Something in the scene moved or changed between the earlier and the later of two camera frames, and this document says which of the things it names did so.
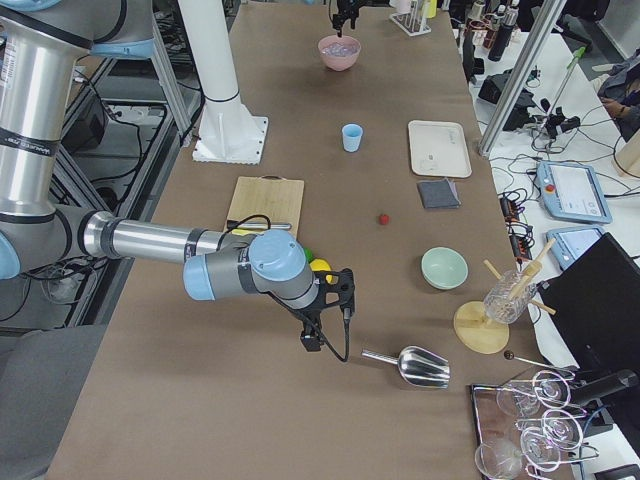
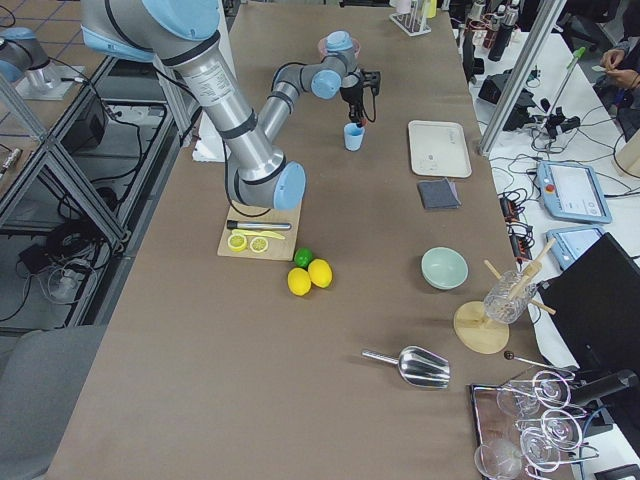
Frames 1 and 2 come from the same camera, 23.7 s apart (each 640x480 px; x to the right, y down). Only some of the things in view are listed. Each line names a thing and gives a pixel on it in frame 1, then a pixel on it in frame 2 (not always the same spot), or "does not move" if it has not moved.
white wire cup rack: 412,23 does not move
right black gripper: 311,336 -> 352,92
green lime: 308,254 does not move
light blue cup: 352,135 does not move
